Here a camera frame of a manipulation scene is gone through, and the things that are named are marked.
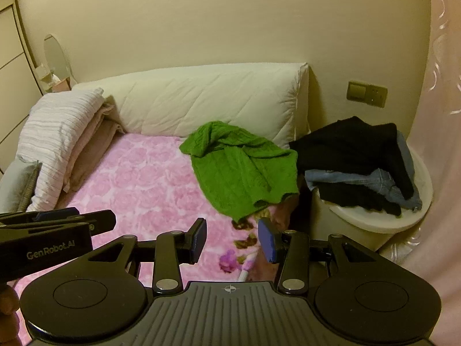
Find cream round nightstand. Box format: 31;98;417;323
311;149;434;253

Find cream quilted bolster cushion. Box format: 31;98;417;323
72;62;311;149

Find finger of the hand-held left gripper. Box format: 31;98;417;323
0;207;81;224
0;209;117;239

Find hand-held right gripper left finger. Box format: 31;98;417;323
77;218;208;295

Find pink curtain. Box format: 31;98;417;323
392;0;461;346

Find blue jeans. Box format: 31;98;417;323
305;130;423;212

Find green knitted vest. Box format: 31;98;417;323
179;120;300;221

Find pink floral blanket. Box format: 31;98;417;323
7;132;299;336

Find wall switch plate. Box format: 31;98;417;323
346;80;388;108

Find small white box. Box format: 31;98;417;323
35;63;61;87

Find grey cushion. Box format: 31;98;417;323
0;159;43;214

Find person's left hand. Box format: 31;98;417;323
0;283;20;318

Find beige pillow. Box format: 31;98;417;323
64;101;116;184
68;120;127;193

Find black garment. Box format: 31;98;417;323
319;182;403;217
289;116;415;200

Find round mirror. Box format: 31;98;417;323
43;34;72;77

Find white striped folded duvet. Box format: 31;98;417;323
16;87;109;212

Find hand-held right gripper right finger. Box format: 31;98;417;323
258;218;383;295

